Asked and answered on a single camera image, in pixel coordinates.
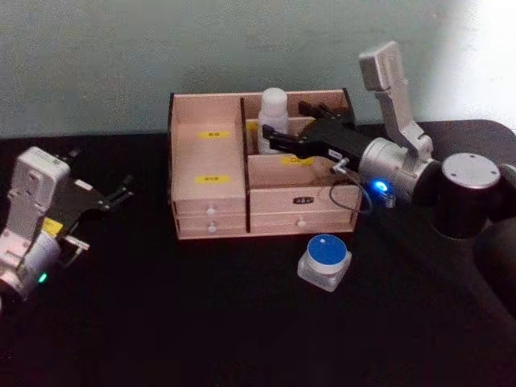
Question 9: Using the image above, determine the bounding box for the black table cloth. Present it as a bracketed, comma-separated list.
[0, 119, 516, 387]

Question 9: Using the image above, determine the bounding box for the wide wooden drawer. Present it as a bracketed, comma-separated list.
[249, 210, 358, 235]

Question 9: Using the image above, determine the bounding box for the small wooden drawer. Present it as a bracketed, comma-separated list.
[176, 215, 248, 237]
[173, 198, 247, 217]

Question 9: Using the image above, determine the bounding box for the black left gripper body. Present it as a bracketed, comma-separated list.
[43, 176, 110, 243]

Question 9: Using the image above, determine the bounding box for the white plastic bottle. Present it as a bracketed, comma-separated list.
[257, 87, 290, 156]

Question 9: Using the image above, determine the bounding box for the blue lidded white jar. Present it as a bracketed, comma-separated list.
[297, 233, 353, 293]

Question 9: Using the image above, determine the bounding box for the wooden desk organizer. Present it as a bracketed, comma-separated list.
[168, 88, 362, 241]

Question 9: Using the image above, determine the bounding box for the thin dark gripper cable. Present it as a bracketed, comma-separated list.
[328, 156, 394, 215]

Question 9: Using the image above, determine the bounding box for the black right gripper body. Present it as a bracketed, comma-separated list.
[295, 114, 378, 171]

